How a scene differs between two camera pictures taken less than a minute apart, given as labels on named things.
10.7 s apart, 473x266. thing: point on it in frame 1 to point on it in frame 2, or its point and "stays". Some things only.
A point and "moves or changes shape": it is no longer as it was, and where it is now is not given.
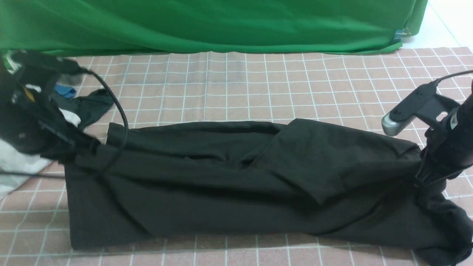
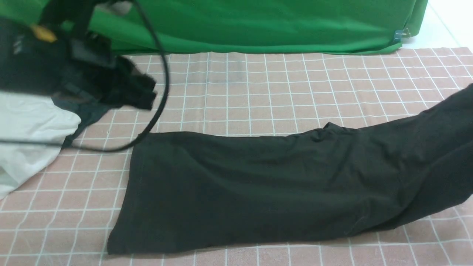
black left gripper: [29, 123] to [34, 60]
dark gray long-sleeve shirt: [310, 181] moves or changes shape
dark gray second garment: [89, 106] stays
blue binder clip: [400, 34] stays
